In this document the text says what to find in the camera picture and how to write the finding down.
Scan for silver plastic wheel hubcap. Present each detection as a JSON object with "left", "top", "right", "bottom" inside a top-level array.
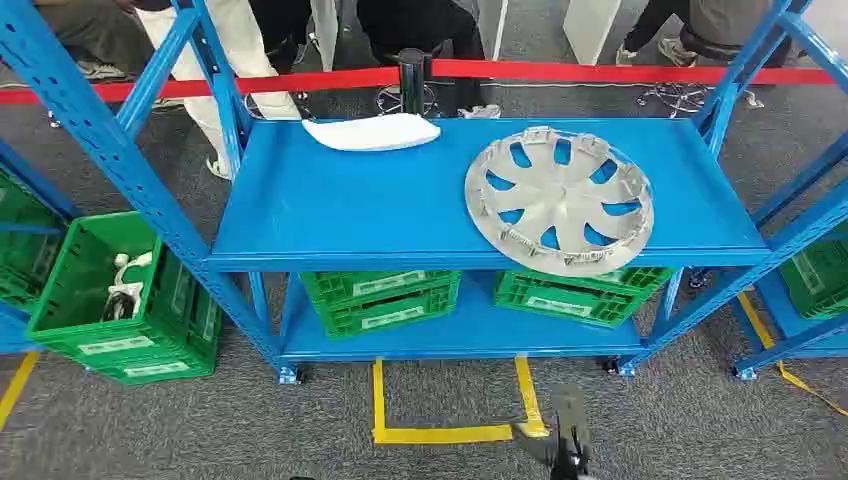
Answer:
[{"left": 463, "top": 125, "right": 656, "bottom": 278}]

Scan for folded green plastic crate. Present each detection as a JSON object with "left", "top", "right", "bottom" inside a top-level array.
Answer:
[
  {"left": 519, "top": 266, "right": 676, "bottom": 296},
  {"left": 316, "top": 286, "right": 462, "bottom": 342},
  {"left": 492, "top": 270, "right": 657, "bottom": 330},
  {"left": 299, "top": 270, "right": 462, "bottom": 307},
  {"left": 84, "top": 331, "right": 223, "bottom": 388}
]

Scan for white plastic panel part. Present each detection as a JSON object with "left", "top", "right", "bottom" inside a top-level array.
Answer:
[{"left": 301, "top": 112, "right": 443, "bottom": 153}]

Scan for chrome chair base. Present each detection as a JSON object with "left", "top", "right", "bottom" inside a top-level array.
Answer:
[
  {"left": 374, "top": 84, "right": 441, "bottom": 119},
  {"left": 243, "top": 90, "right": 314, "bottom": 121},
  {"left": 634, "top": 82, "right": 711, "bottom": 121}
]

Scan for person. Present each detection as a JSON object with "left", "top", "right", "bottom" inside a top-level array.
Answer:
[
  {"left": 614, "top": 0, "right": 794, "bottom": 70},
  {"left": 356, "top": 0, "right": 503, "bottom": 121},
  {"left": 250, "top": 0, "right": 314, "bottom": 75},
  {"left": 134, "top": 0, "right": 303, "bottom": 181},
  {"left": 31, "top": 0, "right": 158, "bottom": 83}
]

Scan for black robot leg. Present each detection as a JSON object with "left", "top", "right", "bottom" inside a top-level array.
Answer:
[{"left": 513, "top": 386, "right": 595, "bottom": 480}]

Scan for red barrier belt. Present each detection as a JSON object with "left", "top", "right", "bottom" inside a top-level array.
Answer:
[{"left": 0, "top": 58, "right": 837, "bottom": 107}]

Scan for white panel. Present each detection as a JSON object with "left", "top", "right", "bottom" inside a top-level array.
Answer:
[{"left": 562, "top": 0, "right": 623, "bottom": 66}]

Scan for yellow floor tape strip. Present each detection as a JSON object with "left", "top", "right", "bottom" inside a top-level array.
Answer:
[{"left": 737, "top": 291, "right": 848, "bottom": 419}]

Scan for open green plastic crate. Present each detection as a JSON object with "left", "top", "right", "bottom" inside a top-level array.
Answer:
[
  {"left": 0, "top": 168, "right": 69, "bottom": 314},
  {"left": 780, "top": 237, "right": 848, "bottom": 322},
  {"left": 25, "top": 211, "right": 223, "bottom": 366}
]

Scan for black stanchion post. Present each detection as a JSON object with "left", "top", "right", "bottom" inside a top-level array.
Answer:
[{"left": 397, "top": 47, "right": 434, "bottom": 119}]

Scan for white parts with cables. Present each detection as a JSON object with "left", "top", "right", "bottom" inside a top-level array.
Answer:
[{"left": 101, "top": 251, "right": 154, "bottom": 325}]

